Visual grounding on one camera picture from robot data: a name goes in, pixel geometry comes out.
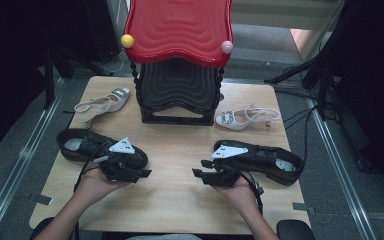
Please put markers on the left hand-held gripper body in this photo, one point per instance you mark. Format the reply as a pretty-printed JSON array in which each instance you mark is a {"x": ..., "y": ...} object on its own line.
[{"x": 123, "y": 166}]

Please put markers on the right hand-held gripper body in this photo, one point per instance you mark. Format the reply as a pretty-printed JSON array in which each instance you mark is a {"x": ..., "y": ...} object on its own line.
[{"x": 223, "y": 173}]

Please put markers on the black leather shoe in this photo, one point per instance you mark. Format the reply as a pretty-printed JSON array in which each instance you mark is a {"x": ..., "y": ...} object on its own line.
[
  {"x": 266, "y": 160},
  {"x": 88, "y": 138}
]

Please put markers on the white heeled sandal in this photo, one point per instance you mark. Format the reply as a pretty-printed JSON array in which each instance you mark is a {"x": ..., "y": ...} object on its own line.
[
  {"x": 233, "y": 124},
  {"x": 113, "y": 104}
]

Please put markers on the red and black shoe rack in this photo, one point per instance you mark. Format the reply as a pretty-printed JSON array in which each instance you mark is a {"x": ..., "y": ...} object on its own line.
[{"x": 180, "y": 26}]

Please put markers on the person's right hand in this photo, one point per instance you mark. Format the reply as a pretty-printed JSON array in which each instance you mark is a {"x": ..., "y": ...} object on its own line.
[{"x": 243, "y": 196}]

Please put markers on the person's left hand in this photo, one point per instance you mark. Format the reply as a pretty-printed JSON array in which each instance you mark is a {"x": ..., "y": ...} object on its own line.
[{"x": 91, "y": 186}]

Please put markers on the grey tape piece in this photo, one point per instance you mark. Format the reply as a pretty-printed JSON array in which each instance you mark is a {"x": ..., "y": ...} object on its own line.
[
  {"x": 41, "y": 199},
  {"x": 303, "y": 207}
]

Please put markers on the black chair armrest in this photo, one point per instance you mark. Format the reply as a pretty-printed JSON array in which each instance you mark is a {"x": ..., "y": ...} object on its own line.
[
  {"x": 43, "y": 230},
  {"x": 295, "y": 230}
]

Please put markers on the black metal stand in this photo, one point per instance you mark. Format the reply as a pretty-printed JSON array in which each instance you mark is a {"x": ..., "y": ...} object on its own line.
[{"x": 49, "y": 83}]

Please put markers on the pink ball knob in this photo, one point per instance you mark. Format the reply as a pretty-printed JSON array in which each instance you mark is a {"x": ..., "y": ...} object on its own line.
[{"x": 227, "y": 47}]

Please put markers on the yellow ball knob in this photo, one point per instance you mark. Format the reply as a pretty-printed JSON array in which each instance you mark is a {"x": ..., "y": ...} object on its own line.
[{"x": 127, "y": 41}]

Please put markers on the black tripod stand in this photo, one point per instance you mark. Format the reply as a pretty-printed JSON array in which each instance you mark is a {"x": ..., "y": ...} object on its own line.
[{"x": 321, "y": 83}]

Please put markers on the dark curtain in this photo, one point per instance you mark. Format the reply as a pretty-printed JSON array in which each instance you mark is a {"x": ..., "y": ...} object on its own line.
[
  {"x": 373, "y": 83},
  {"x": 13, "y": 66}
]

